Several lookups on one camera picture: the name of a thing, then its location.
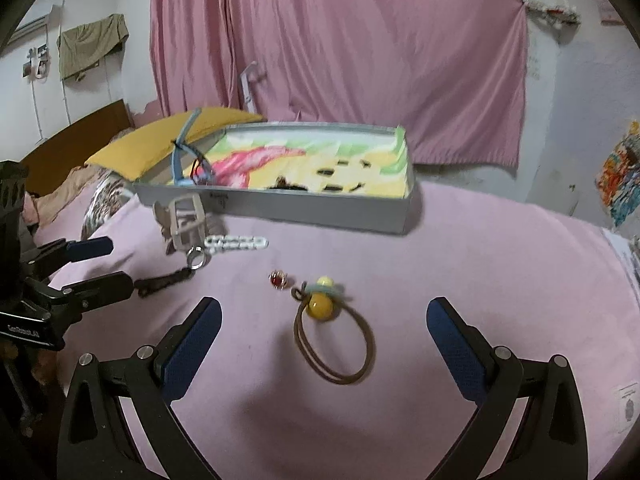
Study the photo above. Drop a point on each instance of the colourful wall sticker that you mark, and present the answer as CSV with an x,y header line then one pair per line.
x,y
618,180

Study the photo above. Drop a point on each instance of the colourful cartoon towel liner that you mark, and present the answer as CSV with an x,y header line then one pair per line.
x,y
316,158

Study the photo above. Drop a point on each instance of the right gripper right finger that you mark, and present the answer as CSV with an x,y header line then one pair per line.
x,y
551,440

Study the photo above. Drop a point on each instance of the olive green hanging cloth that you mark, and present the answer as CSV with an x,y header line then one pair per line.
x,y
82,47

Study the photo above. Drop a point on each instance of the wooden headboard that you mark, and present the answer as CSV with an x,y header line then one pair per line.
x,y
51,161

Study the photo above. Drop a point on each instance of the beige hair claw clip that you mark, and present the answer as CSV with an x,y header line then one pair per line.
x,y
182,223

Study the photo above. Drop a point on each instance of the red gem earring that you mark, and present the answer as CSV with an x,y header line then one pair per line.
x,y
279,279

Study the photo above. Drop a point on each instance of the white plastic chain clip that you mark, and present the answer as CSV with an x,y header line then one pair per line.
x,y
214,244

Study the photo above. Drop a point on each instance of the white air conditioner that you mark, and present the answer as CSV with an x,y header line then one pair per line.
x,y
29,28

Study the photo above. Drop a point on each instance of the blue watch with strap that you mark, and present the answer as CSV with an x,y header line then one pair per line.
x,y
202,172

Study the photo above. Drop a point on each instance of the pink table cloth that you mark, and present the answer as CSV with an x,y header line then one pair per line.
x,y
532,280

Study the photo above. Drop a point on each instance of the wall socket with photos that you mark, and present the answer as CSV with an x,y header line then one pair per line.
x,y
37,63

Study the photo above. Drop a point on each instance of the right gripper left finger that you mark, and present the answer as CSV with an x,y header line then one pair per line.
x,y
96,441

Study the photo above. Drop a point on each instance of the pink curtain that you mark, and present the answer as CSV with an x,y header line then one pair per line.
x,y
450,72

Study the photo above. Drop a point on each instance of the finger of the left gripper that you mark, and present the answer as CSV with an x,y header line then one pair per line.
x,y
74,300
87,248

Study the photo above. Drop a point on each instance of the yellow pillow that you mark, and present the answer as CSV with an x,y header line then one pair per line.
x,y
133,155

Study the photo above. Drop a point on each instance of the brown hair tie yellow beads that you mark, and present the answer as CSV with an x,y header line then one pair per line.
x,y
318,305

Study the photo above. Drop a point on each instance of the grey cardboard box tray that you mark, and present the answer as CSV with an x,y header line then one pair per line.
x,y
343,211

